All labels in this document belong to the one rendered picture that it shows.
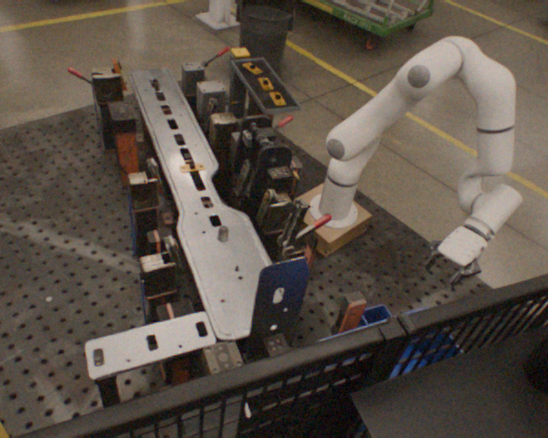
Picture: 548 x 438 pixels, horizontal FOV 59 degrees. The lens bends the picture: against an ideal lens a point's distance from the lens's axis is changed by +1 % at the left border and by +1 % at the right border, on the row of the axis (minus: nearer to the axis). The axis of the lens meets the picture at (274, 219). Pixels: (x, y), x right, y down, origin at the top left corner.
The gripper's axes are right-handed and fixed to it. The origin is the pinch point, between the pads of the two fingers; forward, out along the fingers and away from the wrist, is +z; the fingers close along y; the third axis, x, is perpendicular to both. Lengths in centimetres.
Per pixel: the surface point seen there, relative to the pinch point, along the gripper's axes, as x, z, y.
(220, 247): 38, 36, 37
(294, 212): 39.2, 14.7, 22.4
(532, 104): -256, -227, 171
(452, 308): 69, 15, -40
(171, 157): 44, 25, 81
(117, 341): 56, 66, 22
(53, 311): 47, 86, 66
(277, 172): 34, 7, 45
